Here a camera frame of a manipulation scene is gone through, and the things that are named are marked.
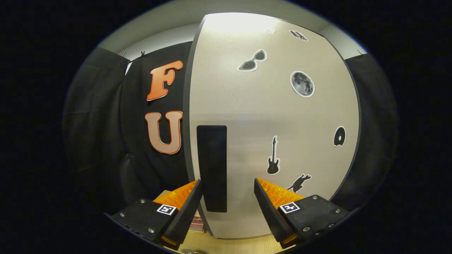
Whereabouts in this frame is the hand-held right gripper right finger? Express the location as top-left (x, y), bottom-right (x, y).
top-left (254, 178), bottom-right (350, 249)

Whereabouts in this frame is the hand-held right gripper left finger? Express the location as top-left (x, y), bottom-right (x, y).
top-left (111, 179), bottom-right (204, 251)

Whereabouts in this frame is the black door handle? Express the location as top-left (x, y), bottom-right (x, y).
top-left (197, 125), bottom-right (227, 213)

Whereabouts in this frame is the grey cabinet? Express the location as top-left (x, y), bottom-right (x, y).
top-left (182, 12), bottom-right (361, 240)

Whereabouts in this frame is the black backdrop cloth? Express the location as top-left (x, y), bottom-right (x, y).
top-left (62, 41), bottom-right (399, 219)

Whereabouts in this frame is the row of black cloth clips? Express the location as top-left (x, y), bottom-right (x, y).
top-left (120, 49), bottom-right (364, 60)

